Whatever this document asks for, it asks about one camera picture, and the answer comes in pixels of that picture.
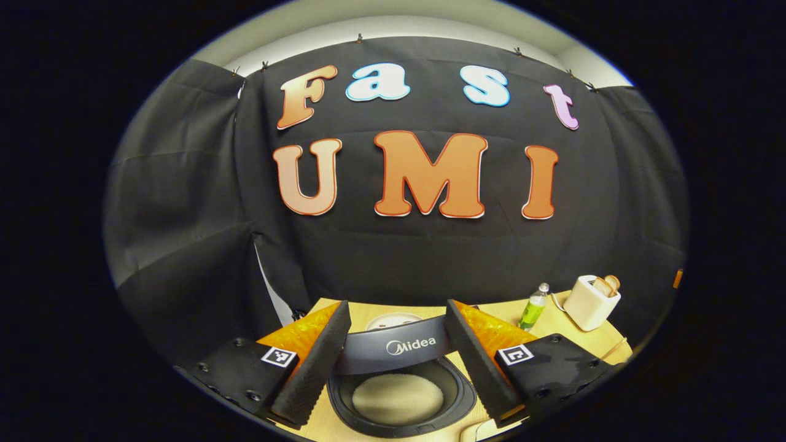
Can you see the toasted bread slice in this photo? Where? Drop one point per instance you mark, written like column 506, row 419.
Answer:
column 613, row 283
column 600, row 286

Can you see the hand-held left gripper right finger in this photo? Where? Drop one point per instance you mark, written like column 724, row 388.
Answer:
column 476, row 368

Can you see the green drink bottle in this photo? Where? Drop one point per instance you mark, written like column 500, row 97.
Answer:
column 533, row 310

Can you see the white toaster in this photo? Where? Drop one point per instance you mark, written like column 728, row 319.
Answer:
column 589, row 307

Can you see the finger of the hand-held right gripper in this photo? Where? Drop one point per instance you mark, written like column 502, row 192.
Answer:
column 678, row 279

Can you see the black backdrop cloth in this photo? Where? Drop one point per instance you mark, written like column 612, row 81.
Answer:
column 215, row 215

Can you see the black rice cooker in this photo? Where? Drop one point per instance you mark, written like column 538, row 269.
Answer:
column 399, row 353

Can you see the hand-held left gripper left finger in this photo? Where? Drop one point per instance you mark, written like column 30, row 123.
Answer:
column 319, row 368

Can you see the cream rounded tray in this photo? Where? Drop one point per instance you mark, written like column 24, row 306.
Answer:
column 476, row 431

